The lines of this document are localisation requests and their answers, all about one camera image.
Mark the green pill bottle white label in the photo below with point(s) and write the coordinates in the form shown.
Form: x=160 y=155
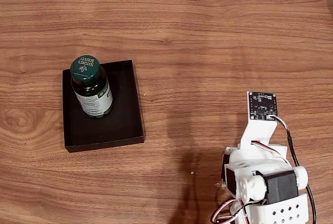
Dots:
x=91 y=88

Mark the black shallow cardboard box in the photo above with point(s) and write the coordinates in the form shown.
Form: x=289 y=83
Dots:
x=125 y=109

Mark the black camera board white mount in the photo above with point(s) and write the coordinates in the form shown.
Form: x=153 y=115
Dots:
x=262 y=105

